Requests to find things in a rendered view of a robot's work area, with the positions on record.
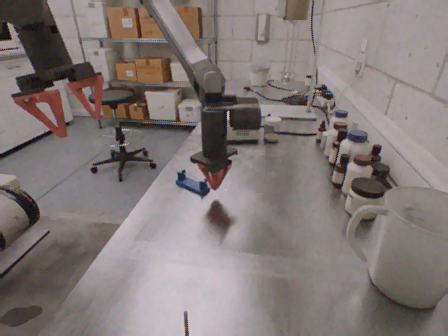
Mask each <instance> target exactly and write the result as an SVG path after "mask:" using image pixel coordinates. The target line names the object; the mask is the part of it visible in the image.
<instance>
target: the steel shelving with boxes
mask: <svg viewBox="0 0 448 336"><path fill-rule="evenodd" d="M206 5H207V31H208V38H203V28H202V9H201V8H200V7H193V6H181V7H176V11H177V12H178V13H179V15H180V17H181V19H183V21H184V23H185V24H186V25H187V28H189V30H190V32H191V33H192V36H194V38H195V40H201V41H203V40H207V44H208V56H209V58H210V59H211V42H212V41H213V42H214V43H215V64H217V0H214V38H210V15H209V0H206ZM70 6H71V9H72V11H73V18H74V21H75V27H76V30H77V33H78V41H79V44H80V46H81V52H82V55H83V61H84V62H86V57H85V53H84V50H83V44H82V41H90V40H88V39H91V40H94V41H95V40H97V39H98V40H99V42H100V48H97V49H88V53H89V57H90V60H91V63H92V66H93V68H94V71H95V73H96V72H100V71H101V72H102V74H103V77H104V81H105V82H106V81H107V82H108V83H104V82H103V84H108V88H106V89H104V90H124V91H131V92H133V93H134V96H135V98H134V99H133V100H132V101H131V102H127V103H131V104H118V107H117V117H118V118H123V119H118V120H119V121H125V120H126V118H130V119H131V118H133V120H131V121H128V122H138V121H140V120H134V119H141V120H142V119H143V120H144V119H145V118H146V119H147V117H148V116H149V117H150V119H151V120H152V119H153V120H154V119H155V120H156V121H157V120H158V121H159V120H170V121H176V120H178V118H180V121H182V122H172V123H177V124H178V123H184V122H185V124H184V125H193V124H195V125H196V124H198V123H188V124H186V122H198V121H197V109H196V107H197V106H198V105H201V103H200V102H199V100H198V99H185V100H183V101H182V88H177V87H155V88H152V89H150V90H149V91H146V92H145V95H146V97H147V99H142V100H141V101H139V102H136V93H135V91H134V88H118V87H111V86H110V84H112V83H110V82H111V80H112V82H113V79H114V82H115V79H116V82H117V81H121V82H119V83H122V81H123V82H124V81H125V82H126V81H127V83H128V81H130V80H131V81H132V82H130V83H132V84H130V83H129V84H126V83H125V84H124V83H123V84H119V83H117V85H134V84H133V83H135V81H136V83H137V81H138V83H139V82H143V83H147V84H149V83H152V85H151V86H157V84H162V85H163V84H167V85H169V84H170V83H171V84H172V83H176V84H175V85H177V86H178V85H180V86H182V85H183V86H184V85H188V86H189V85H191V84H181V83H180V84H179V82H180V81H183V82H190V81H189V80H188V78H187V75H186V72H184V69H183V67H182V65H181V64H180V63H179V61H176V62H174V63H171V58H163V57H144V58H141V59H138V60H135V61H131V60H130V61H122V62H119V54H118V48H105V47H102V42H101V41H102V40H101V39H105V40H107V39H112V40H113V39H119V40H121V39H124V40H125V41H126V40H129V41H130V40H132V41H133V40H135V42H162V41H163V40H166V39H165V37H164V36H163V35H162V32H161V31H160V29H159V28H158V26H157V24H156V22H154V19H153V18H150V17H149V14H147V12H146V10H145V8H129V7H122V8H114V5H113V3H106V2H93V0H91V2H82V6H83V7H84V13H85V16H86V21H87V24H88V27H89V33H90V36H91V38H81V35H80V31H79V28H78V22H77V19H76V16H75V9H74V6H73V0H70ZM85 39H86V40H85ZM105 40H103V41H105ZM112 40H111V41H112ZM119 40H118V41H119ZM137 40H140V41H137ZM141 40H147V41H141ZM149 40H150V41H149ZM151 40H154V41H151ZM156 40H157V41H156ZM158 40H162V41H158ZM121 41H122V40H121ZM201 41H199V42H201ZM203 42H204V41H203ZM117 78H118V80H117ZM168 80H170V81H173V82H169V81H168ZM109 81H110V82H109ZM133 81H134V82H133ZM167 81H168V82H167ZM174 81H175V82H174ZM176 81H177V82H176ZM178 81H179V82H178ZM114 82H113V83H114ZM116 82H115V83H116ZM177 83H178V84H177ZM139 84H142V83H139ZM153 84H156V85H153ZM149 85H150V84H149ZM104 90H103V91H104ZM132 104H139V105H142V106H144V107H143V108H142V107H136V106H135V105H132ZM101 107H102V110H103V115H101V117H102V116H103V117H104V118H102V119H105V120H106V119H108V120H109V119H110V120H111V119H112V118H114V113H113V109H111V108H110V107H109V105H101ZM130 116H131V117H130ZM105 117H106V118H105ZM107 117H108V118H107ZM109 117H111V118H109ZM124 118H125V119H124ZM102 119H98V123H99V126H100V128H102V126H101V123H100V120H102ZM148 119H149V118H148ZM150 119H149V120H150ZM149 120H148V122H143V121H142V123H152V122H154V121H152V122H149ZM151 120H150V121H151ZM144 121H145V120H144ZM170 121H159V122H161V123H158V122H157V123H156V124H166V123H167V122H170ZM162 122H164V123H162ZM165 122H166V123H165Z"/></svg>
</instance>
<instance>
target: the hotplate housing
mask: <svg viewBox="0 0 448 336"><path fill-rule="evenodd" d="M258 139H259V131H236V132H233V130H232V127H230V125H229V122H227V143H233V142H258Z"/></svg>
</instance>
